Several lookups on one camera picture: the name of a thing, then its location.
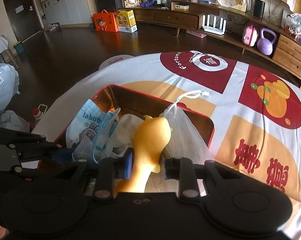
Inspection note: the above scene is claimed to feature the white mesh drawstring bag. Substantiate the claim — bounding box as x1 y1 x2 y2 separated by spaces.
161 90 213 165

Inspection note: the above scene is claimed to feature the white cloth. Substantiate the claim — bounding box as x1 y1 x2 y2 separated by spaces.
110 114 144 157

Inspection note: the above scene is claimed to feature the blue cartoon face mask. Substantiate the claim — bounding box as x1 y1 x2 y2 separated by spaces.
66 99 121 163

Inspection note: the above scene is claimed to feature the yellow rubber duck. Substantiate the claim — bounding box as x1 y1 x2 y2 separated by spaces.
114 117 172 195

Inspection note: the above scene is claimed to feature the grey plastic bag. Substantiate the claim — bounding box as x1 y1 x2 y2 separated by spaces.
0 63 30 133

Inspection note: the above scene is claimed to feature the red square tin box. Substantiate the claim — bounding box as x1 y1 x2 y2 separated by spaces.
37 84 215 193

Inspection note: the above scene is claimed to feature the white wifi router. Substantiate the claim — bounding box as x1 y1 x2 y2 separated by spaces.
202 14 227 35

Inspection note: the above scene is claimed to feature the orange gift box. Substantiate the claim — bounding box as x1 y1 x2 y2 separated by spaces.
93 10 119 33

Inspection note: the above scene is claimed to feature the purple kettlebell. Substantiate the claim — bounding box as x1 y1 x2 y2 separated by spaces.
257 28 277 56

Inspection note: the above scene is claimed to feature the yellow carton box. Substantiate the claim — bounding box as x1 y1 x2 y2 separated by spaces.
115 9 137 33

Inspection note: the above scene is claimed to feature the wooden TV cabinet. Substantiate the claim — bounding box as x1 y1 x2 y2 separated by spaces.
133 0 301 80

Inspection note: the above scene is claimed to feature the black cylinder speaker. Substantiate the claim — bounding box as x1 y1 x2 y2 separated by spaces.
253 0 265 19

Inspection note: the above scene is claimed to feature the clear plastic bag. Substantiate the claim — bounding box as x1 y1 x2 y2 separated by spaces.
284 13 301 40

